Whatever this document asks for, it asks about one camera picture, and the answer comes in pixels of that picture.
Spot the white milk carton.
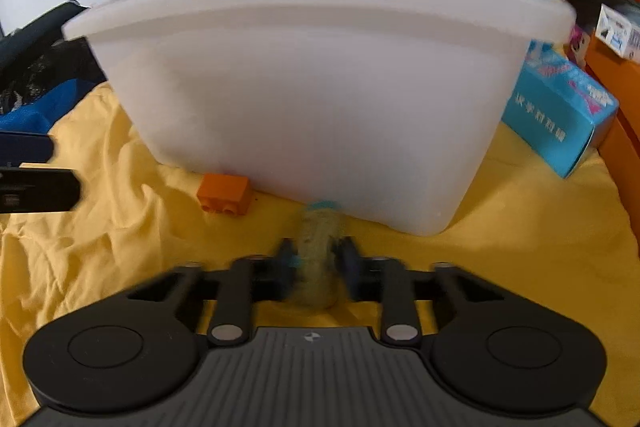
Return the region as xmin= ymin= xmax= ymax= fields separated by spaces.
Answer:
xmin=595 ymin=4 xmax=640 ymax=58

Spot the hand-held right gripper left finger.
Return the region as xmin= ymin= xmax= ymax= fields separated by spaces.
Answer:
xmin=127 ymin=238 xmax=297 ymax=349

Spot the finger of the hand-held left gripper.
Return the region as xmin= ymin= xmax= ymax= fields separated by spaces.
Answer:
xmin=0 ymin=132 xmax=55 ymax=163
xmin=0 ymin=168 xmax=82 ymax=214

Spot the blue stroller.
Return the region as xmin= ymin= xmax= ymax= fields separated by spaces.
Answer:
xmin=0 ymin=0 xmax=109 ymax=136

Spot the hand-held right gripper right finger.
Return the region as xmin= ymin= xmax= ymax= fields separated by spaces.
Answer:
xmin=336 ymin=237 xmax=507 ymax=349

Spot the teal tissue box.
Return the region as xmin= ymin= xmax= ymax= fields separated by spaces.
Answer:
xmin=501 ymin=41 xmax=620 ymax=180

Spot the white plastic storage bin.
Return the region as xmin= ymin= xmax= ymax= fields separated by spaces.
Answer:
xmin=61 ymin=0 xmax=579 ymax=238

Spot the orange toy brick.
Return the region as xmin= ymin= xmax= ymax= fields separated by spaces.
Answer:
xmin=196 ymin=173 xmax=253 ymax=216

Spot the blue-lidded jar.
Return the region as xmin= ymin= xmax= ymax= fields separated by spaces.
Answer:
xmin=292 ymin=201 xmax=346 ymax=309

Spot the yellow blanket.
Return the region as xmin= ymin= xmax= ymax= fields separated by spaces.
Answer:
xmin=0 ymin=82 xmax=640 ymax=427

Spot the orange cabinet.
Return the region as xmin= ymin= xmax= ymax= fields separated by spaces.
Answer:
xmin=582 ymin=32 xmax=640 ymax=259

